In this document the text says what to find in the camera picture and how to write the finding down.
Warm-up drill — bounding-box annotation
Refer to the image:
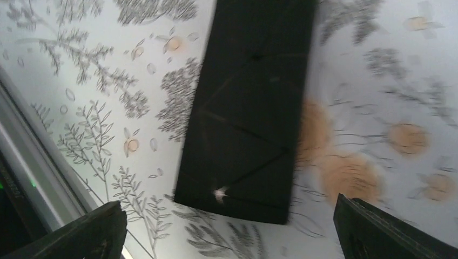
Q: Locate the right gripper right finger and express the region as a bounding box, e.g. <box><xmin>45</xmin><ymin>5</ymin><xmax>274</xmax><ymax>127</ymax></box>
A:
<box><xmin>333</xmin><ymin>194</ymin><xmax>457</xmax><ymax>259</ymax></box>

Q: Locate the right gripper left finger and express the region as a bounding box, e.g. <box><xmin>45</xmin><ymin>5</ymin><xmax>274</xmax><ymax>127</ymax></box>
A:
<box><xmin>2</xmin><ymin>201</ymin><xmax>127</xmax><ymax>259</ymax></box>

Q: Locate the black glasses case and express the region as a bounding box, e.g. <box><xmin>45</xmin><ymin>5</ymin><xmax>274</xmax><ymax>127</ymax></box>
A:
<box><xmin>173</xmin><ymin>0</ymin><xmax>317</xmax><ymax>225</ymax></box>

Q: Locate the floral table mat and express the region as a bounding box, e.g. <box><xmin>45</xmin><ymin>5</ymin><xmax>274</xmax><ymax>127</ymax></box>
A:
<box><xmin>1</xmin><ymin>1</ymin><xmax>457</xmax><ymax>258</ymax></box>

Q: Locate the aluminium rail base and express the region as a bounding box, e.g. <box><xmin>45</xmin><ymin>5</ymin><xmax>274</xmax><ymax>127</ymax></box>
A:
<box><xmin>1</xmin><ymin>69</ymin><xmax>98</xmax><ymax>239</ymax></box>

